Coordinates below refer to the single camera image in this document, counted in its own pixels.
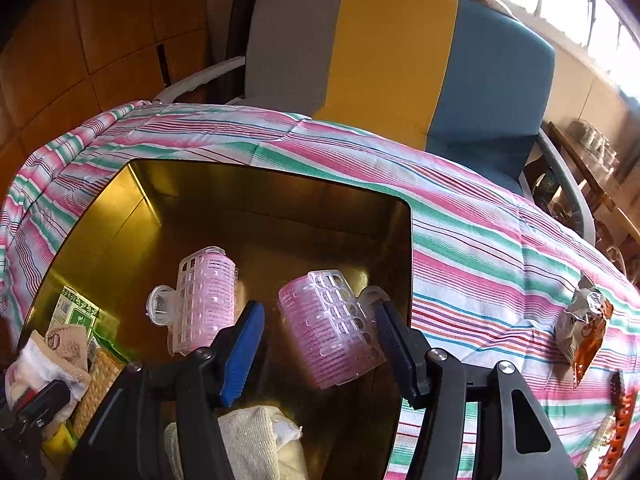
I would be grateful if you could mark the green white card box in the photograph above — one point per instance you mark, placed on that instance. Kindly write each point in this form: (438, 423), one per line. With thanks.
(74, 309)

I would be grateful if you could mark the striped pink green tablecloth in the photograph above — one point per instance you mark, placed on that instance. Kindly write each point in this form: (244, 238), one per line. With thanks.
(491, 273)

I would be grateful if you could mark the white cloth pouch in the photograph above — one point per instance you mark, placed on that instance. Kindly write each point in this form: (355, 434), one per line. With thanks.
(262, 443)

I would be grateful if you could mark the pink hair roller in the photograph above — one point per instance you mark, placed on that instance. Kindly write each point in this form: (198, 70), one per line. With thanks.
(201, 303)
(332, 331)

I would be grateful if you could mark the wooden side table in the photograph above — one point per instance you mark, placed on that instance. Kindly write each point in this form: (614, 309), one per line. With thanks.
(600, 187)

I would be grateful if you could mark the crumpled snack wrapper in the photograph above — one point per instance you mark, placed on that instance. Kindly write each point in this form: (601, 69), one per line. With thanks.
(582, 325)

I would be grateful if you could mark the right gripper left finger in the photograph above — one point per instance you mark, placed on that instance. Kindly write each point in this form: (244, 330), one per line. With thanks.
(124, 438)

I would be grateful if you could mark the gold metal tray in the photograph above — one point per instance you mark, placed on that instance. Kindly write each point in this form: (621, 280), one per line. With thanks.
(275, 227)

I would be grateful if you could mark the patterned green packet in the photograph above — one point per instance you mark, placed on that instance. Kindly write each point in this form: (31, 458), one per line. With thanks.
(105, 367)

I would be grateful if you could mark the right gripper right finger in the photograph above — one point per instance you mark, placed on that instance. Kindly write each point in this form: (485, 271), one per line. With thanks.
(514, 438)

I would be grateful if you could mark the grey yellow blue chair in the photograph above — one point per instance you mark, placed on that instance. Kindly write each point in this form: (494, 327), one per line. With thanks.
(448, 77)

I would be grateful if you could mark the orange plastic comb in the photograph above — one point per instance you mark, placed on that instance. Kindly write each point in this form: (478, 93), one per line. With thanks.
(624, 402)

